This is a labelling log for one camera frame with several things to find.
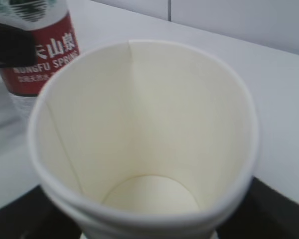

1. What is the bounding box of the white paper cup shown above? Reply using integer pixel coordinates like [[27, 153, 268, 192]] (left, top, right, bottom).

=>
[[27, 39, 260, 239]]

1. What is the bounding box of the clear red-label water bottle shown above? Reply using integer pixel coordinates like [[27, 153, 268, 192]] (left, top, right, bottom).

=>
[[0, 0, 79, 118]]

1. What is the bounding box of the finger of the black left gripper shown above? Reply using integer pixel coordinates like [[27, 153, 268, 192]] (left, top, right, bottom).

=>
[[0, 23, 36, 68]]

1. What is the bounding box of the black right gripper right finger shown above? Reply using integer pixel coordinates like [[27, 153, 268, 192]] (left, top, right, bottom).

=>
[[216, 177, 299, 239]]

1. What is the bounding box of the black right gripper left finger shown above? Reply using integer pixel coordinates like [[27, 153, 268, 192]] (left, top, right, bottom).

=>
[[0, 186, 82, 239]]

